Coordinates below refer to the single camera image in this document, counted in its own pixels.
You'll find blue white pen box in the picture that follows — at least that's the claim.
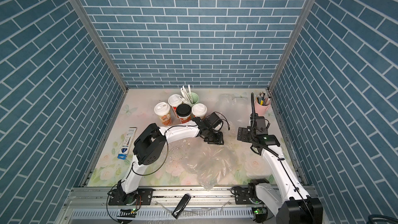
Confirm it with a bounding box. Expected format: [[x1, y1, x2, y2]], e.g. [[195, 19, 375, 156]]
[[117, 127, 137, 160]]

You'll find back red cup white lid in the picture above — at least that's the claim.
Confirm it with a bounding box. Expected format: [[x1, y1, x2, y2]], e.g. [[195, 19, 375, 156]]
[[168, 94, 183, 117]]

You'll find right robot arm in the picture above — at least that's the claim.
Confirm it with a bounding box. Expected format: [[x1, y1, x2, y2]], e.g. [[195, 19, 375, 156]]
[[237, 114, 323, 224]]

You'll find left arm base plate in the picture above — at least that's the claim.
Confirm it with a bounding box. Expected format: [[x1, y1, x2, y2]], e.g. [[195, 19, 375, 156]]
[[108, 188, 154, 206]]

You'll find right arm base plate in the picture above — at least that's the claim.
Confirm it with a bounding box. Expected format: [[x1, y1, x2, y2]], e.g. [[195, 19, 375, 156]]
[[230, 186, 259, 205]]

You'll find clear plastic carrier bag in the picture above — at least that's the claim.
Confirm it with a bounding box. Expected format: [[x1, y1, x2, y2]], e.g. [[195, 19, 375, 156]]
[[181, 142, 248, 190]]

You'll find green straw holder cup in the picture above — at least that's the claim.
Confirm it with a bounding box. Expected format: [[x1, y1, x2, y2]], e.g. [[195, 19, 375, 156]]
[[188, 92, 199, 106]]

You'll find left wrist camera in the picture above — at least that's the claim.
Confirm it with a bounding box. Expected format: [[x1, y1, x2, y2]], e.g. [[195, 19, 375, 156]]
[[204, 112, 223, 131]]

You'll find pink pen holder cup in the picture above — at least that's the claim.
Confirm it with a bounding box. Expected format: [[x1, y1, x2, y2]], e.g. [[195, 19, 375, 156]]
[[255, 98, 271, 116]]

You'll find red cup white lid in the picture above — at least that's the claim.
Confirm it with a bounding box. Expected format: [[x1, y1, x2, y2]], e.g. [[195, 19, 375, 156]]
[[168, 94, 183, 117], [192, 103, 207, 119]]

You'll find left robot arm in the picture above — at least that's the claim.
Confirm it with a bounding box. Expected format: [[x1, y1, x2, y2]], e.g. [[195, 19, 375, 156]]
[[110, 113, 225, 205]]

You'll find right red cup white lid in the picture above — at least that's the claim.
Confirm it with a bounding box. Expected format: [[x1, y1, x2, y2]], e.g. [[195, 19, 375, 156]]
[[192, 103, 207, 119]]

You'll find orange cup white lid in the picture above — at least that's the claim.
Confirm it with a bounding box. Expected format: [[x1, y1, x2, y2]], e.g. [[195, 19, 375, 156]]
[[154, 102, 172, 126]]

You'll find black remote on rail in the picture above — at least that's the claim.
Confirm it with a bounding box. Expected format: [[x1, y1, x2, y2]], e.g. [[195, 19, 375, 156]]
[[172, 194, 191, 219]]

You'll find aluminium front rail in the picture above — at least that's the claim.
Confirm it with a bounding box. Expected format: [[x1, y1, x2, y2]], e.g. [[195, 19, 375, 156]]
[[66, 185, 321, 207]]

